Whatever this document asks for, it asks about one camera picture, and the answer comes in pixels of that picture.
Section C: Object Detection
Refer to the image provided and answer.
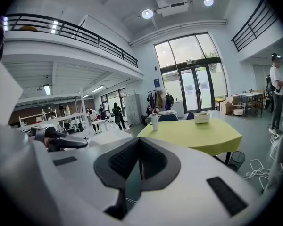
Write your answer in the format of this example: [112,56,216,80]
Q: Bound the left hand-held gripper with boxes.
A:
[30,125,89,152]

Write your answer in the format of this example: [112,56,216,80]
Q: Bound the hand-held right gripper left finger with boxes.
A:
[0,135,142,226]

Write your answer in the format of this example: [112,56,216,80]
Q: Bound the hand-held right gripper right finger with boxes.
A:
[125,137,262,226]

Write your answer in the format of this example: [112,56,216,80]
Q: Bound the yellow-green oval table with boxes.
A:
[136,118,243,157]

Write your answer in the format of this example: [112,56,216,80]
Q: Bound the white shelving rack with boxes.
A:
[18,109,86,132]

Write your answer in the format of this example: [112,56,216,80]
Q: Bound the small white table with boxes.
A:
[91,119,108,134]

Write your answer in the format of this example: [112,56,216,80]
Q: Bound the black mesh waste bin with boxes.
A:
[227,151,246,172]

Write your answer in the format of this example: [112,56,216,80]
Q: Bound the beige organizer box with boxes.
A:
[193,111,210,125]

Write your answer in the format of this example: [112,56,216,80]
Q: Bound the white tumbler with green lid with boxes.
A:
[148,113,159,131]

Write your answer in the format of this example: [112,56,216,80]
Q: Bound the grey lockers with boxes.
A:
[124,94,142,126]

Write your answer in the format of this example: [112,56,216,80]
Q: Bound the white cabinet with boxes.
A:
[173,100,185,117]

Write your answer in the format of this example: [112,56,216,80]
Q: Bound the brown cardboard boxes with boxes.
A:
[219,95,240,115]

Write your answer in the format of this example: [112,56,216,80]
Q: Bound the yellow-lid bin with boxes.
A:
[214,97,226,112]

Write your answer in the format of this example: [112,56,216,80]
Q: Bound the round white side table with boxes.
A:
[231,102,247,117]

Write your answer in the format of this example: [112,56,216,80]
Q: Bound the clothes rack with coats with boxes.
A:
[146,88,175,114]

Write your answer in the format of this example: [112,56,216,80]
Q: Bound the glass entrance door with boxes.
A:
[178,65,214,113]

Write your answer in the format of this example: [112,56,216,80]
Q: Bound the white desk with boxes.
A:
[231,92,265,115]

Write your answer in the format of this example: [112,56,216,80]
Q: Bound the black balcony railing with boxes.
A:
[231,0,279,53]
[3,13,139,68]

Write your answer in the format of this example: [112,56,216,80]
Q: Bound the large window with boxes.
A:
[153,33,228,101]

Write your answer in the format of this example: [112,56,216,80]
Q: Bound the white ceiling air conditioner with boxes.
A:
[155,0,189,17]

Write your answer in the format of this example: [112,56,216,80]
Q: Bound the tangle of white cables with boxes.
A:
[244,158,275,188]

